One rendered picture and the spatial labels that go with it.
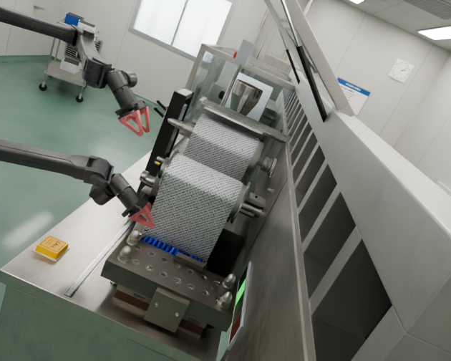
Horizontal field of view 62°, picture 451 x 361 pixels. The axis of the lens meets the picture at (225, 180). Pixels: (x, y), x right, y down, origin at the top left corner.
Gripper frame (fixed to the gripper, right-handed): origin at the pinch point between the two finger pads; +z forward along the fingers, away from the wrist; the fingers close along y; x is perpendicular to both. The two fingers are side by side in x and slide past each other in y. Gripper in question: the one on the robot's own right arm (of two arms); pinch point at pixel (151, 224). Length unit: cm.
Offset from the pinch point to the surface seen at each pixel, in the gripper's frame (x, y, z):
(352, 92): 128, -555, 107
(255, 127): 42, -30, -3
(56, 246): -24.8, 10.2, -13.3
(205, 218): 16.7, 0.3, 7.9
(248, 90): 43, -71, -14
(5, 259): -135, -72, -19
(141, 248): -3.4, 7.9, 2.8
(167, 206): 8.9, 0.3, -2.0
